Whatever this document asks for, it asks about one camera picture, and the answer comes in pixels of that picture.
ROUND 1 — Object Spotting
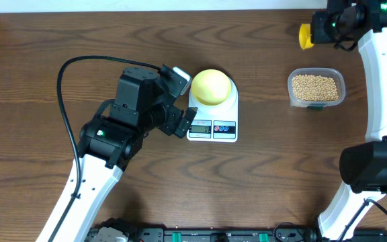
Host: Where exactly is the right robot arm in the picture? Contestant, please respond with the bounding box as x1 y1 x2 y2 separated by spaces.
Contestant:
303 0 387 241

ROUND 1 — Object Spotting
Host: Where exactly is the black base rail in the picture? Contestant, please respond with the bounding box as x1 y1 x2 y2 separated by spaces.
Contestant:
85 227 387 242

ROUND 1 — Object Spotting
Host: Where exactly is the yellow plastic measuring scoop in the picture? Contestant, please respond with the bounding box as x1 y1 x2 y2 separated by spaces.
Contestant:
298 24 314 50

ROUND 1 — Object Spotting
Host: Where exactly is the clear plastic container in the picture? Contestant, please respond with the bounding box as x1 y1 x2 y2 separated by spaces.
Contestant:
288 68 346 108

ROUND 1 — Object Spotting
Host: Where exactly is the soybeans pile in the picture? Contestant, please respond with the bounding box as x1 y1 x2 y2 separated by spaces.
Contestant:
292 75 340 102

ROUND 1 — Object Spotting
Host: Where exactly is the pale yellow bowl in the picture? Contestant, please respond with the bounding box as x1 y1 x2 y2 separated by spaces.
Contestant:
191 69 232 106

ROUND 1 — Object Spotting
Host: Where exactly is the white digital kitchen scale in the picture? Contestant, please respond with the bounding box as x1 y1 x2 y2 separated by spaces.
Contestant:
187 78 239 143

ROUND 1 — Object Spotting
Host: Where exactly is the green tape label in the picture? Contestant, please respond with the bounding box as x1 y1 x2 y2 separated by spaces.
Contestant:
307 106 323 111

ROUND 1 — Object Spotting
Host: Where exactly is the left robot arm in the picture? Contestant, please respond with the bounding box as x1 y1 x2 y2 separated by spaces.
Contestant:
38 66 196 241

